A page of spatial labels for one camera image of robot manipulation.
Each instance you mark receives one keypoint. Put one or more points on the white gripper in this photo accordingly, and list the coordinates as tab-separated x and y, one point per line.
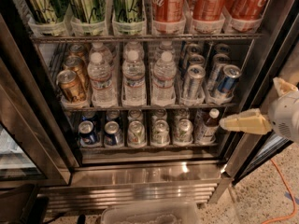
285	115

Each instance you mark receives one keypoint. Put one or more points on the red bull can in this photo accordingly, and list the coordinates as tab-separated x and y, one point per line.
212	48
188	47
228	80
218	62
193	81
190	60

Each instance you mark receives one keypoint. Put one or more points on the right green soda can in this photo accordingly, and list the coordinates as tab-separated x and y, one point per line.
183	132

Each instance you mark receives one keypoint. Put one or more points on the right Coca-Cola can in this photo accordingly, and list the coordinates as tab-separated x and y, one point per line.
247	10

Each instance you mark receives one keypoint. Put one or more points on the coca-cola can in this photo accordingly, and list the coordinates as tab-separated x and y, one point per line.
207	10
247	10
167	10

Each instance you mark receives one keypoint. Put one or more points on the middle green soda can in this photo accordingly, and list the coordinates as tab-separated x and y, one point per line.
160	133

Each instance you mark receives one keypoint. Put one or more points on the middle Coca-Cola can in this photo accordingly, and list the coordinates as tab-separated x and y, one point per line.
207	10

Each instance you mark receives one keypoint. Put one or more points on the left Coca-Cola can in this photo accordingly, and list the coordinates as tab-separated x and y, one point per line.
167	10

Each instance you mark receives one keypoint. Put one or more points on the stainless steel fridge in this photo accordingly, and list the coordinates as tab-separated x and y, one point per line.
75	177

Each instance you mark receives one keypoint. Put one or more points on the blue pepsi can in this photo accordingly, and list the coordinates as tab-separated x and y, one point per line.
113	135
87	133

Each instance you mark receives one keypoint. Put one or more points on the right green LaCroix can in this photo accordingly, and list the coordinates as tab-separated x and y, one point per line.
128	11

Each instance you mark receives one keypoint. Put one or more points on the green lacroix can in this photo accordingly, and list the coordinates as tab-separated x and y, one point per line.
48	11
89	11
128	11

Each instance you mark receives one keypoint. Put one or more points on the left blue Pepsi can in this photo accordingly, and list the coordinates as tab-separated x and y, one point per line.
87	133

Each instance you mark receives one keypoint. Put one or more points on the gold can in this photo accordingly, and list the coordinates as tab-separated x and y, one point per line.
78	50
71	87
76	64

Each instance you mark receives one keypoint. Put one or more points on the rear gold can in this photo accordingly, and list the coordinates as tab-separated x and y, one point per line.
78	50

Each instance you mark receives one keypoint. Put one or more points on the front gold can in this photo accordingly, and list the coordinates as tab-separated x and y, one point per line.
71	87

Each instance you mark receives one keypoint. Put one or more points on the middle green LaCroix can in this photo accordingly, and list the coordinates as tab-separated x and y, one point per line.
89	11

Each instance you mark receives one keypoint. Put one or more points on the left green LaCroix can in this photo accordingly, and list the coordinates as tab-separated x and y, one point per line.
48	11

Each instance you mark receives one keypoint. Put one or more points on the brown juice bottle white cap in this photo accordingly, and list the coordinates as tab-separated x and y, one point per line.
206	125

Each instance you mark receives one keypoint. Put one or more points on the front right water bottle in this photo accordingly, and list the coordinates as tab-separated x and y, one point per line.
163	80

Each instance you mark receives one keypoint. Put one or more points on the water bottle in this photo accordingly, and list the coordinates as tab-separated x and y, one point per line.
103	50
164	46
134	83
163	80
137	46
100	75

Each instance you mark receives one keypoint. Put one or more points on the rear right water bottle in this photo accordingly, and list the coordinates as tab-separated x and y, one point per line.
164	46

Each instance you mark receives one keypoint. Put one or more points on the front middle water bottle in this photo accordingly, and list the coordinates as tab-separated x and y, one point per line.
134	83

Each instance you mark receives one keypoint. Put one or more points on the clear plastic bin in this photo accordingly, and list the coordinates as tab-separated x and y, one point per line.
152	212

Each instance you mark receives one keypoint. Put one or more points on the rear middle water bottle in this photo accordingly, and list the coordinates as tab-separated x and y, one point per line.
137	46

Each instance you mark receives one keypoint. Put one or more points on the front left water bottle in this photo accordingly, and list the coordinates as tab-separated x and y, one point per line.
100	75

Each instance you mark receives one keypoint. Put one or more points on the rear left water bottle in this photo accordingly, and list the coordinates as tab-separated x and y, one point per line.
103	50

